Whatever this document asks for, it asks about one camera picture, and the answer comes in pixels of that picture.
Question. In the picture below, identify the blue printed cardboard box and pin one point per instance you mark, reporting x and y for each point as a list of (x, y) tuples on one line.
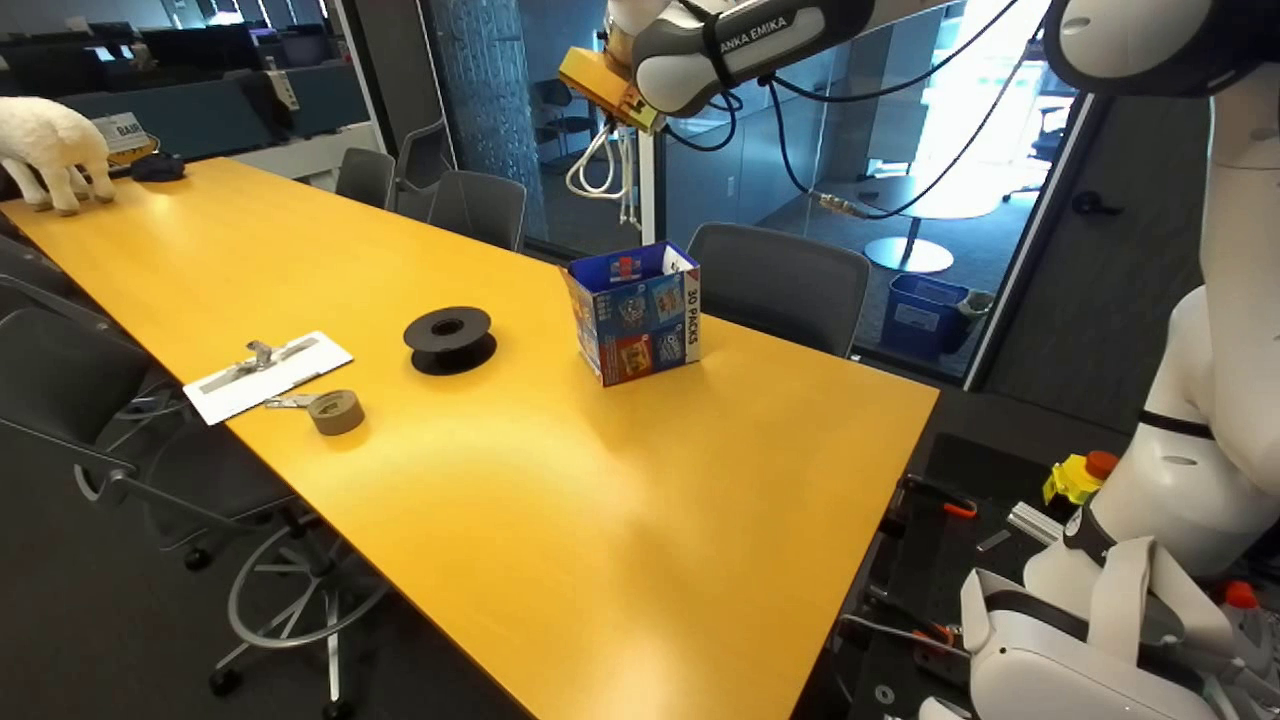
[(635, 313)]

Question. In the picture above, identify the grey office desk divider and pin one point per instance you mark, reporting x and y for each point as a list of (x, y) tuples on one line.
[(200, 113)]

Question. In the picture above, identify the white labelled box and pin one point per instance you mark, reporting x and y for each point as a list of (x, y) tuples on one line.
[(121, 133)]

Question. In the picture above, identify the black office chair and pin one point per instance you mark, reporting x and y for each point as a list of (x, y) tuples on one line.
[(26, 267)]

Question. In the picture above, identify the grey office chair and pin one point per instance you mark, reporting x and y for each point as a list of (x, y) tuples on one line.
[(365, 178), (479, 208), (772, 281)]

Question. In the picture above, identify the white paper sheet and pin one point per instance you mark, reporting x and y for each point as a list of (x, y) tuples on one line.
[(287, 372)]

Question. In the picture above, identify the black filament spool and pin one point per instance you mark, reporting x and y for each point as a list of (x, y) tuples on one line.
[(450, 341)]

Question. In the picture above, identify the round white table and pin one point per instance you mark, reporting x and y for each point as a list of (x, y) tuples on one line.
[(904, 255)]

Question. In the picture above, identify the small metal clip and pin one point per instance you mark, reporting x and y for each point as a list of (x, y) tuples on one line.
[(258, 354)]

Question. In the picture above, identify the small black object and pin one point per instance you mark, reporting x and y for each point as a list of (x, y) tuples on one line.
[(163, 168)]

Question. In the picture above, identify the blue plastic bin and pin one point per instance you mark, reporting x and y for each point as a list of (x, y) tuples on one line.
[(924, 313)]

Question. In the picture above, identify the red capped bottle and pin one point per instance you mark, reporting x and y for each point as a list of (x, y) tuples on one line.
[(1245, 602)]

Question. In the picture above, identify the yellow wrist camera mount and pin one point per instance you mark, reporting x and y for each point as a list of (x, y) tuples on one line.
[(607, 85)]

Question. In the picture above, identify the yellow and red toy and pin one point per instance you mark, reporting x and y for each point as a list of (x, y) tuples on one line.
[(1064, 481)]

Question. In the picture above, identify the grey tape roll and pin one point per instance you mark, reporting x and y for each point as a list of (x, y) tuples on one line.
[(336, 408)]

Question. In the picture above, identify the black chair chrome base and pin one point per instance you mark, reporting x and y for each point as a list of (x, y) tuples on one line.
[(64, 386)]

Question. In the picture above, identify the white plush toy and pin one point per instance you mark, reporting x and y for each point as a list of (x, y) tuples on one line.
[(45, 147)]

